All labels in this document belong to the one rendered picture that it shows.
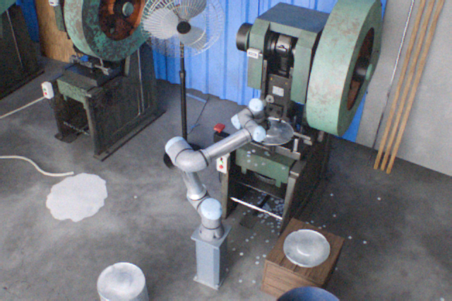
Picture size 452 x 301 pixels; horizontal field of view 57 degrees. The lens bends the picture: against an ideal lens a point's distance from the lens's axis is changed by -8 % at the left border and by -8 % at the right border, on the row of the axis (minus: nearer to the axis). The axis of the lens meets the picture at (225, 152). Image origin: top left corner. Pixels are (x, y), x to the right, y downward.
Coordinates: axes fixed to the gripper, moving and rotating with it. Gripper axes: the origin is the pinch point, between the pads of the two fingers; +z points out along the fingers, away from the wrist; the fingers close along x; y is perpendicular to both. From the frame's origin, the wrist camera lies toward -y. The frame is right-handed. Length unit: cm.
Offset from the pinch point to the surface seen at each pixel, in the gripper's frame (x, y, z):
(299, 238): -42, 41, 37
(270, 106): 21.6, -1.1, -0.3
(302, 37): 44, 14, -46
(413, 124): 108, 91, 102
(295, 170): -5.2, 24.4, 22.5
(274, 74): 33.6, -1.7, -17.9
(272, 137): 7.6, 4.6, 12.8
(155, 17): 48, -93, -32
